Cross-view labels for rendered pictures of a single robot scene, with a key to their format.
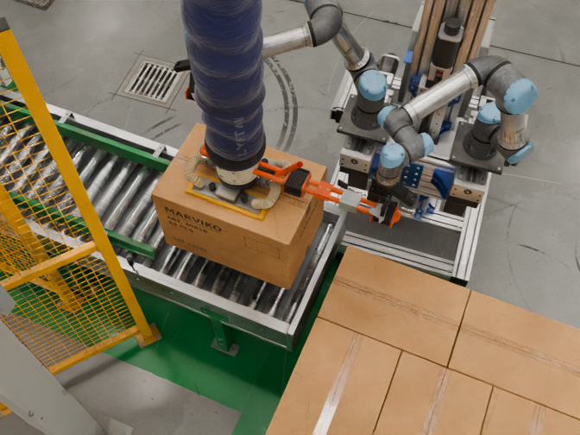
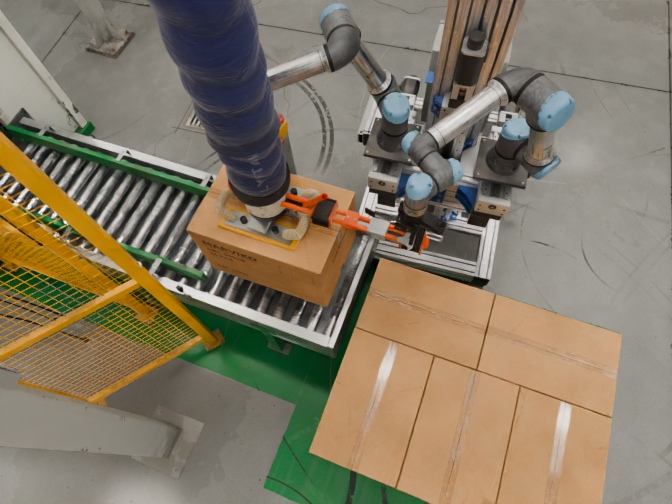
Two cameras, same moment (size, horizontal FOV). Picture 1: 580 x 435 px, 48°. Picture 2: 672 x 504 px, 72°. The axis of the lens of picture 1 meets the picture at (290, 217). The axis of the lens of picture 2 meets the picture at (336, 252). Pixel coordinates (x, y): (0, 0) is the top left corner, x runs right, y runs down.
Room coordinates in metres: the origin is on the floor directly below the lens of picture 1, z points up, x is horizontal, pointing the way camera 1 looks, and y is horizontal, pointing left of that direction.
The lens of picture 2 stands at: (0.53, -0.11, 2.72)
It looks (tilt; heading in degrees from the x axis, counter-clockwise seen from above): 64 degrees down; 4
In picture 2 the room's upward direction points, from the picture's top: 6 degrees counter-clockwise
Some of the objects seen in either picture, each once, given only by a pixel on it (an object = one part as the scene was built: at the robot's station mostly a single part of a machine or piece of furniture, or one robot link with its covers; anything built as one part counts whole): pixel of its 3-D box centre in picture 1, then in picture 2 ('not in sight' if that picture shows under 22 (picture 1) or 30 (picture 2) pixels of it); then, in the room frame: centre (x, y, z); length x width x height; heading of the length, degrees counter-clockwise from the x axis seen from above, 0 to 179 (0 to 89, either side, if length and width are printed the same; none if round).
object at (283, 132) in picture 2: not in sight; (291, 182); (2.06, 0.20, 0.50); 0.07 x 0.07 x 1.00; 67
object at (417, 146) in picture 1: (412, 145); (440, 172); (1.37, -0.41, 1.51); 0.11 x 0.11 x 0.08; 31
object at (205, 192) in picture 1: (228, 194); (260, 226); (1.44, 0.24, 1.11); 0.34 x 0.10 x 0.05; 67
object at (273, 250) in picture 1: (242, 206); (279, 233); (1.52, 0.20, 0.89); 0.60 x 0.40 x 0.40; 67
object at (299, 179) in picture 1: (297, 181); (324, 211); (1.43, -0.03, 1.21); 0.10 x 0.08 x 0.06; 157
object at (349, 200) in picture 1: (349, 201); (378, 229); (1.34, -0.22, 1.21); 0.07 x 0.07 x 0.04; 67
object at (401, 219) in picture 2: (382, 187); (410, 216); (1.31, -0.33, 1.36); 0.09 x 0.08 x 0.12; 67
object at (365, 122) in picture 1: (368, 110); (393, 132); (1.90, -0.34, 1.09); 0.15 x 0.15 x 0.10
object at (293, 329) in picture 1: (319, 270); (355, 283); (1.38, -0.14, 0.58); 0.70 x 0.03 x 0.06; 157
